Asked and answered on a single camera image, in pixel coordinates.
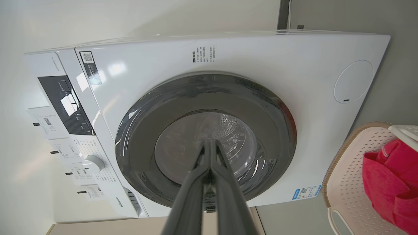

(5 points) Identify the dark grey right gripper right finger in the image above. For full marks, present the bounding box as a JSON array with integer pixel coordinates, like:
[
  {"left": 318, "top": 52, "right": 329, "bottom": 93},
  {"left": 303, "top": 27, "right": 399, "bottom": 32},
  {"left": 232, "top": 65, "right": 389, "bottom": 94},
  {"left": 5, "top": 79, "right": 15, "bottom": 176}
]
[{"left": 211, "top": 140, "right": 267, "bottom": 235}]

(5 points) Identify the round dark glass washer door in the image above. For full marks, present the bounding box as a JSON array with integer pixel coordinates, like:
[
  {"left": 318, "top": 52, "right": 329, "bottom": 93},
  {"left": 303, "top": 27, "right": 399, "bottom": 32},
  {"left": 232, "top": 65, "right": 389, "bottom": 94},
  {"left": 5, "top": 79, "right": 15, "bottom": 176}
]
[{"left": 115, "top": 72, "right": 298, "bottom": 210}]

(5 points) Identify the round white filter cover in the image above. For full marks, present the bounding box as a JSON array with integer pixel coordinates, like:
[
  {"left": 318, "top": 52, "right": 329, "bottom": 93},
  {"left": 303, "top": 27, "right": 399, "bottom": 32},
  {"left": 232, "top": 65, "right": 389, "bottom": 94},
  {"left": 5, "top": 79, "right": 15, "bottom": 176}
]
[{"left": 333, "top": 60, "right": 374, "bottom": 104}]

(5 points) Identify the black QR code sticker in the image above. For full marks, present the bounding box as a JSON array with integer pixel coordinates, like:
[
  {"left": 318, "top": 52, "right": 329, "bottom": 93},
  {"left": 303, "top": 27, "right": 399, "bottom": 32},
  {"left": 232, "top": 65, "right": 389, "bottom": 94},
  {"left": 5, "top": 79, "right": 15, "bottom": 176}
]
[{"left": 79, "top": 51, "right": 103, "bottom": 86}]

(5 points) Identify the black washer display panel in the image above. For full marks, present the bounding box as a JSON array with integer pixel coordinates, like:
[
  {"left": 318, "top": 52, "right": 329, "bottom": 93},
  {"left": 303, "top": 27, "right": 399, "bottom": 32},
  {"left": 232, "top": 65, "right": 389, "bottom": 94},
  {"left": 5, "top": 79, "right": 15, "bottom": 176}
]
[{"left": 38, "top": 75, "right": 95, "bottom": 136}]

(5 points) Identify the blue energy label sticker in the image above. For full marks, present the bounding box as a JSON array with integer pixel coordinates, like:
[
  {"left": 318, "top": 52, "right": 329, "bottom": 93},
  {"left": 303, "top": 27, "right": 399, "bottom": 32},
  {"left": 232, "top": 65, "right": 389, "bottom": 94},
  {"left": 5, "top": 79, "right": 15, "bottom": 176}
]
[{"left": 292, "top": 185, "right": 322, "bottom": 200}]

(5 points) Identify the white perforated laundry basket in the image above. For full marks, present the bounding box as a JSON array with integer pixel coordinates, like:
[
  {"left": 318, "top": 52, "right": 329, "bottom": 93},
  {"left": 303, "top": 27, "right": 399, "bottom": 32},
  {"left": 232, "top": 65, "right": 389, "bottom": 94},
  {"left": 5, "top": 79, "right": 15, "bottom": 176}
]
[{"left": 322, "top": 122, "right": 418, "bottom": 235}]

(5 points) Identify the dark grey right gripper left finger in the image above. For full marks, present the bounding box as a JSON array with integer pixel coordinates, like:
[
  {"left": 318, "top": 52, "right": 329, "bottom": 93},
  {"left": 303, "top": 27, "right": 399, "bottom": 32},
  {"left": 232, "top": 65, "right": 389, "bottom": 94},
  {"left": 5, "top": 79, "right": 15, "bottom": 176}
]
[{"left": 161, "top": 140, "right": 212, "bottom": 235}]

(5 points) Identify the white front-load washing machine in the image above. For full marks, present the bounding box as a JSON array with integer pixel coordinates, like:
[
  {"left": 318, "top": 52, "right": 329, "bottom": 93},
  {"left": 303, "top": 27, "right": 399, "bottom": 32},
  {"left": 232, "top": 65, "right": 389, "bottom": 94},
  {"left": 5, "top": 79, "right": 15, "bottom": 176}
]
[{"left": 24, "top": 30, "right": 391, "bottom": 224}]

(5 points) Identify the white washer dial knob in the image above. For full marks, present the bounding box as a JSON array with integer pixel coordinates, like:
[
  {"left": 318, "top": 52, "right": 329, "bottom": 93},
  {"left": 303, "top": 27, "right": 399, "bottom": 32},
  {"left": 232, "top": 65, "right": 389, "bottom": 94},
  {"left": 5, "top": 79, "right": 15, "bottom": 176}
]
[{"left": 82, "top": 155, "right": 106, "bottom": 174}]

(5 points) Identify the red garment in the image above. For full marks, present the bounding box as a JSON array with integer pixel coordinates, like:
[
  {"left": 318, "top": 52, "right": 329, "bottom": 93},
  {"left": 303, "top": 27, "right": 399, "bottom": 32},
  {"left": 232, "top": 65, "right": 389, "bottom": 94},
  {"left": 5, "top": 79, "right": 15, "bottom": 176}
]
[{"left": 362, "top": 138, "right": 418, "bottom": 235}]

